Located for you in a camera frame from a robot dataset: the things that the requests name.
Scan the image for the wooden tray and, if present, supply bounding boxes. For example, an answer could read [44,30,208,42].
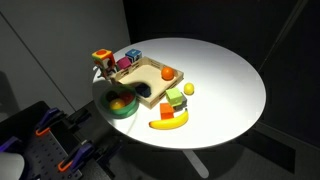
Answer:
[109,55,185,110]

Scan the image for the black perforated mounting board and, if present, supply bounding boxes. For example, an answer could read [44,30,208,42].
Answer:
[19,128,84,180]

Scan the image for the dark blue block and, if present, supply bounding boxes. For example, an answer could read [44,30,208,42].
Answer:
[134,83,153,99]

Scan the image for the grey block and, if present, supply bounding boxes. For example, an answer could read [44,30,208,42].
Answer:
[172,97,188,112]

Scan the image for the dark purple toy fruit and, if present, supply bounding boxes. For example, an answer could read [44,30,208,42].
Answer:
[105,90,119,103]

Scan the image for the orange toy fruit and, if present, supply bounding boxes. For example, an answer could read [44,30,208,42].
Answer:
[161,66,175,81]

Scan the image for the magenta cube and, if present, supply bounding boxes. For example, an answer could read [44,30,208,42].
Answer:
[116,56,133,71]

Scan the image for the purple clamp with orange tip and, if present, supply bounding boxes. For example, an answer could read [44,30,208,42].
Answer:
[57,141,96,173]
[34,107,65,137]

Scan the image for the multicolour cube with orange circle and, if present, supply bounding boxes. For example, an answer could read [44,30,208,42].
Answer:
[91,48,116,69]

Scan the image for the white table leg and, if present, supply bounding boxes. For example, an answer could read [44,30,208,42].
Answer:
[182,149,210,179]

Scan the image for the yellow toy banana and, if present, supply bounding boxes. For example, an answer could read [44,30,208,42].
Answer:
[148,108,190,130]

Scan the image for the black clamp handle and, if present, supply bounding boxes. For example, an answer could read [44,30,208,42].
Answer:
[66,108,93,131]

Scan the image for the lime green block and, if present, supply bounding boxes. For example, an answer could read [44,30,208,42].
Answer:
[165,87,184,107]

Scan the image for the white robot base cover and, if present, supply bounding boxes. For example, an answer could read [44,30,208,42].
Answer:
[0,151,26,180]

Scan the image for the orange block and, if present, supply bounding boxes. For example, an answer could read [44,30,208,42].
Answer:
[159,102,176,120]

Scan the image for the red toy fruit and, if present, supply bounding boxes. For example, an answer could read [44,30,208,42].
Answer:
[119,91,136,104]

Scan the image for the small yellow ball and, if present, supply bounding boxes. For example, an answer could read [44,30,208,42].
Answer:
[183,82,195,96]

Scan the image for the blue number cube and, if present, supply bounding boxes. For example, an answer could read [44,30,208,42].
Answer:
[124,48,143,64]

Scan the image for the green bowl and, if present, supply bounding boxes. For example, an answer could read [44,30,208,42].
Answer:
[100,84,139,120]

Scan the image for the yellow toy fruit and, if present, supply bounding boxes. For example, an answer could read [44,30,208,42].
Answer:
[109,98,126,111]

